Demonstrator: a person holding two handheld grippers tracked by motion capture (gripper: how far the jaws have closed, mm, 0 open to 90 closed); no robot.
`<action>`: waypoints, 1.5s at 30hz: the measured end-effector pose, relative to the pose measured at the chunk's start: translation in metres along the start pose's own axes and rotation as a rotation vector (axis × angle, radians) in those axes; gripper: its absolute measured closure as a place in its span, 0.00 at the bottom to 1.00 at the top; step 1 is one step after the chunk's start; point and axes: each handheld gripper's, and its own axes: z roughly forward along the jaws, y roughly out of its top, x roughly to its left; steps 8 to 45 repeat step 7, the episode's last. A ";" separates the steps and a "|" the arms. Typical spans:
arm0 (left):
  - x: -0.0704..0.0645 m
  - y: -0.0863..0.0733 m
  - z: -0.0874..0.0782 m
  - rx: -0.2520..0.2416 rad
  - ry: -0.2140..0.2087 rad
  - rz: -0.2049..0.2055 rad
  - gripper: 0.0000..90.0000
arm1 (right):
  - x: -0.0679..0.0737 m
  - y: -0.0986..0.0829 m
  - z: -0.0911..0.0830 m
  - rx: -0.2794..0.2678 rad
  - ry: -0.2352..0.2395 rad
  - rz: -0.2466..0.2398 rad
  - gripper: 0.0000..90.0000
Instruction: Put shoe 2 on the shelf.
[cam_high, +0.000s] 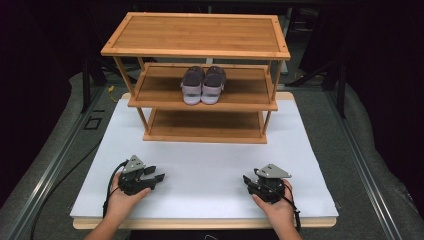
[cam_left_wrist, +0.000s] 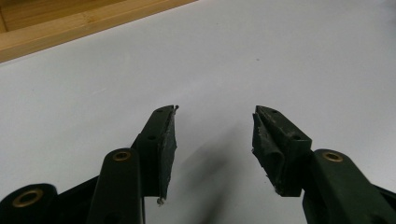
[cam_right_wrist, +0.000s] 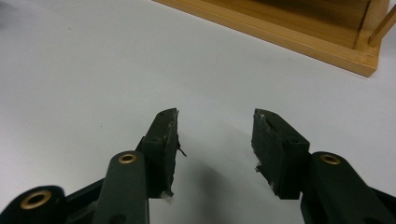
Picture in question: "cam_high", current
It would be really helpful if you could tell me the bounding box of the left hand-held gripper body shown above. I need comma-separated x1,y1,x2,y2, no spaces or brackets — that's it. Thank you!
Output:
117,154,158,197

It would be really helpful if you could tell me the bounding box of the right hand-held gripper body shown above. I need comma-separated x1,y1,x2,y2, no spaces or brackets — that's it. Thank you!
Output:
251,162,293,205

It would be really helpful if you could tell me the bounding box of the pink child sandal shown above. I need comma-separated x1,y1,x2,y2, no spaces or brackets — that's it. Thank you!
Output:
180,65,206,106
200,65,228,106

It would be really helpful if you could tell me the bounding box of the three-tier wooden shoe rack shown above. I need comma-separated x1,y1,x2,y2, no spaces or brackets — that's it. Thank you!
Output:
100,11,292,145

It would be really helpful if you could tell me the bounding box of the person's left hand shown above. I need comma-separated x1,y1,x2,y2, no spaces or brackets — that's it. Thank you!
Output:
105,172,152,223

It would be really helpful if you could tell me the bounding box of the person's right hand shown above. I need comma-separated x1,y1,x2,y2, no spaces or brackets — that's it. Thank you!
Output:
251,179,296,230

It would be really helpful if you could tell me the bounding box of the white paper sheet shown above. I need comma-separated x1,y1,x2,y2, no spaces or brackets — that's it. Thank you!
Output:
69,97,340,220

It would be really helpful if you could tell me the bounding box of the black metal stand leg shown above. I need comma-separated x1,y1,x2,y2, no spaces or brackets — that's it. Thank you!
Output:
335,63,348,118
81,58,93,114

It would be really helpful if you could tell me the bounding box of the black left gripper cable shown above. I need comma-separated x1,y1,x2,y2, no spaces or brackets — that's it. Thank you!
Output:
102,160,130,218

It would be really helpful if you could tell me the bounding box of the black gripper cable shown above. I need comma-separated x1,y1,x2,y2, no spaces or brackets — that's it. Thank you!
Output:
282,184,303,233
102,160,130,218

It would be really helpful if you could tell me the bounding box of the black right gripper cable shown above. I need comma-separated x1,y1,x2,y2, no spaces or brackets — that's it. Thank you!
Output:
282,184,303,233

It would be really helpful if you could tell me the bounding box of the long black floor cable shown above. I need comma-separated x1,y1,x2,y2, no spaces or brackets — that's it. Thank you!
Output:
29,140,103,240

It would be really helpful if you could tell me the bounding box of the grey metal floor rail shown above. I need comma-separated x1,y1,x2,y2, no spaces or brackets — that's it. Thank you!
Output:
5,87,107,240
324,89,403,240

